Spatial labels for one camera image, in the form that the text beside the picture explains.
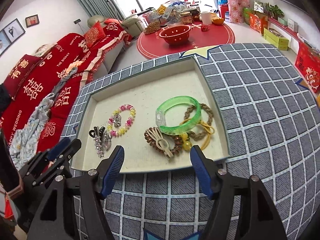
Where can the red colander bowl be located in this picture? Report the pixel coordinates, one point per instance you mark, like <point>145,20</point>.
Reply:
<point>176,35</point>

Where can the round red table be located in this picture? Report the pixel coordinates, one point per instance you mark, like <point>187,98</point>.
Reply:
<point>152,46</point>

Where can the grey checked tablecloth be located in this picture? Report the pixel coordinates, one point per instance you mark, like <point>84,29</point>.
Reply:
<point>273,132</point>

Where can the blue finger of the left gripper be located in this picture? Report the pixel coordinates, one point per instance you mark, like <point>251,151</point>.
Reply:
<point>56,151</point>
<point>58,169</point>

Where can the red wedding bedspread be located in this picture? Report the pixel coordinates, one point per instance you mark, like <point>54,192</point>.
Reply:
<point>33,78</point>

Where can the beige armchair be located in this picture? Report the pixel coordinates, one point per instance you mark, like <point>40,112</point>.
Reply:
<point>132,24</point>

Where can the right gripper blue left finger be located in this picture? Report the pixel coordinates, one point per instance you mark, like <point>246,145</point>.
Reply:
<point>110,169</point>

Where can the silver crystal pendant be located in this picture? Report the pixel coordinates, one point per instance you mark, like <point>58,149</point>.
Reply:
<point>116,120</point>

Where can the green jewelry tray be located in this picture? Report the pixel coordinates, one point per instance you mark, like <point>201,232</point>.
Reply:
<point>145,91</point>

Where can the beige bunny hair clip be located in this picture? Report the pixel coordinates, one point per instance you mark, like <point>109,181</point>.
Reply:
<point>161,143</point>

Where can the green translucent bangle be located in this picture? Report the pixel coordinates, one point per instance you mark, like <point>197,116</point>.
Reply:
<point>170,114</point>

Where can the potted green plant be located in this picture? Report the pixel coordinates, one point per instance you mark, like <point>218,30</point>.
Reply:
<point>273,11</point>

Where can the black claw hair clip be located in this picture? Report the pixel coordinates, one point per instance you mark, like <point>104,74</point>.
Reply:
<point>97,132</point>

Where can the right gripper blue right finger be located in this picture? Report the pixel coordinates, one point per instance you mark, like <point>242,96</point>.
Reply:
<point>205,170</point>

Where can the silver purple heart pendant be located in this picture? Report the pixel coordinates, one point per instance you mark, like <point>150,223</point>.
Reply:
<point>106,140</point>

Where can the red square pillow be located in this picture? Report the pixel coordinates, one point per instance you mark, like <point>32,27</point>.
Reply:
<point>94,34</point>

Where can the grey floral cloth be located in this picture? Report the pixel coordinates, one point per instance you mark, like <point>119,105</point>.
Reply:
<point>24,144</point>

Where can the silver star hair clip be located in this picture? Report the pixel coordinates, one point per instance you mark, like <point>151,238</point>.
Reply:
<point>98,146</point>

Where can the white mug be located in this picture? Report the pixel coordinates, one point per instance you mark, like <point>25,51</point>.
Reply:
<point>206,18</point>

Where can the red floral gift bag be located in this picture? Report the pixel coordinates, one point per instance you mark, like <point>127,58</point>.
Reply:
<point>236,10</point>

